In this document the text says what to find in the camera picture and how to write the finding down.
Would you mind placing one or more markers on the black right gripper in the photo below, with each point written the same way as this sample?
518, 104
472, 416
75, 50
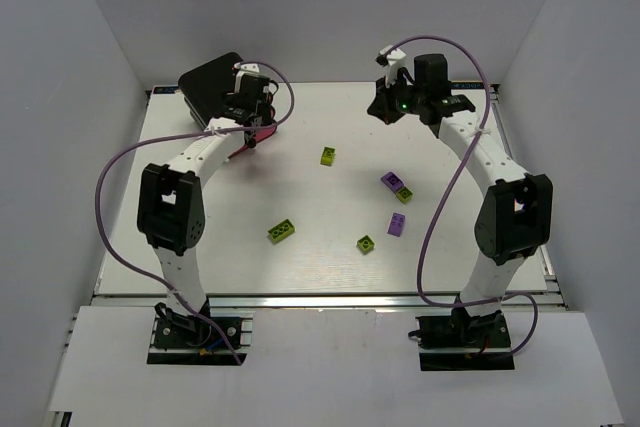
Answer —
382, 106

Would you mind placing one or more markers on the purple curved lego brick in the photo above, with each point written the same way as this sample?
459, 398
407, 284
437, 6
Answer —
396, 225

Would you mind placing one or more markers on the pink top drawer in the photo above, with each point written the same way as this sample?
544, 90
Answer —
262, 132

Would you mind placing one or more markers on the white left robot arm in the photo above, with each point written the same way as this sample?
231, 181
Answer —
171, 212

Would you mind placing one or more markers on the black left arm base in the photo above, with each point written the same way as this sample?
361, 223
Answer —
177, 339

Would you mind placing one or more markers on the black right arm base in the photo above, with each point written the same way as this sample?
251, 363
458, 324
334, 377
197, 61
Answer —
458, 342

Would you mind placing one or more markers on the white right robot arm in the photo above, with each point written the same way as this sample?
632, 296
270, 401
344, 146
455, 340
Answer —
515, 215

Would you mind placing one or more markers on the lime curved lego brick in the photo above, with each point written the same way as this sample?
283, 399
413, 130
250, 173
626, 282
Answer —
328, 156

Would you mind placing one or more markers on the lime small lego right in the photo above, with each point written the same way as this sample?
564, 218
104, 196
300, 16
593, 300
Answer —
404, 195

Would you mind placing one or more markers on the lime small lego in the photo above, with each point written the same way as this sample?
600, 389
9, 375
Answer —
404, 195
365, 244

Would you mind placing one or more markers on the lime small lego front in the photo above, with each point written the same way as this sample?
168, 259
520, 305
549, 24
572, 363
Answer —
365, 244

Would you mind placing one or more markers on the lime long lego brick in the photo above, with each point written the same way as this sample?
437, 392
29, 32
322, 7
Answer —
281, 231

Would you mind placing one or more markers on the black drawer cabinet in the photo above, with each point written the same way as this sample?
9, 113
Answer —
206, 87

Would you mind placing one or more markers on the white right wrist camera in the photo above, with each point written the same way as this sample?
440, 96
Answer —
392, 60

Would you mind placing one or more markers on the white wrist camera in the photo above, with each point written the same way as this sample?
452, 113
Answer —
392, 60
243, 72

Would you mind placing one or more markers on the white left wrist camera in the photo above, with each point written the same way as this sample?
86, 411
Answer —
243, 72

